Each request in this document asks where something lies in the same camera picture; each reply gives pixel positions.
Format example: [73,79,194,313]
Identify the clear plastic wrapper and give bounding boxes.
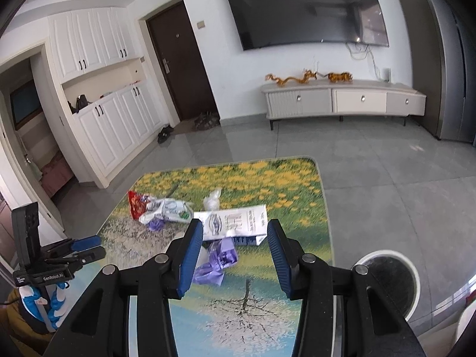
[203,190,223,212]

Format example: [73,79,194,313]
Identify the landscape printed table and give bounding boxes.
[97,156,335,357]

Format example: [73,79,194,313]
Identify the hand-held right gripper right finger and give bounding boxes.
[267,219,426,357]

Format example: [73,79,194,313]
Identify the amber dragon figurine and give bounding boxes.
[265,68,321,87]

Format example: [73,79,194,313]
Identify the white television stand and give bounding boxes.
[260,79,427,131]

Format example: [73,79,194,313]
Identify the white cable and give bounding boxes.
[346,43,385,80]

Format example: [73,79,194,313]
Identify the purple plastic bag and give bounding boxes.
[192,238,239,286]

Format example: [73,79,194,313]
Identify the white built-in cabinet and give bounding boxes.
[48,6,166,190]

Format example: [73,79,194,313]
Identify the black wall television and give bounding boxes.
[222,0,390,52]

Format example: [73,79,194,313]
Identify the dark brown door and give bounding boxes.
[146,1,220,121]

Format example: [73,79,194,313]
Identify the dark framed window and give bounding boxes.
[10,84,41,127]

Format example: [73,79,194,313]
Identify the brown doormat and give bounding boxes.
[173,117,209,134]

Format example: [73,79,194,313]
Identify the person's left hand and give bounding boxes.
[18,282,68,333]

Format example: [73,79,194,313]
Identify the round white trash can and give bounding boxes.
[350,251,420,322]

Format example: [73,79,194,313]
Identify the grey refrigerator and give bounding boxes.
[394,0,476,144]

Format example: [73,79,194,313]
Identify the black shoes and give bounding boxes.
[157,126,175,145]

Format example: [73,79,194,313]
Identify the white green plastic wrapper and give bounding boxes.
[139,198,195,224]

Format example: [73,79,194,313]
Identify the red snack packet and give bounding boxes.
[127,190,153,221]

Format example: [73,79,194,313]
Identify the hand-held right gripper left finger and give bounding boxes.
[43,219,204,357]

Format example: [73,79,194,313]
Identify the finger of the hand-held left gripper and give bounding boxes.
[44,246,107,270]
[40,235,101,255]

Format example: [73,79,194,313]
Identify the pink bed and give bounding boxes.
[39,151,75,198]

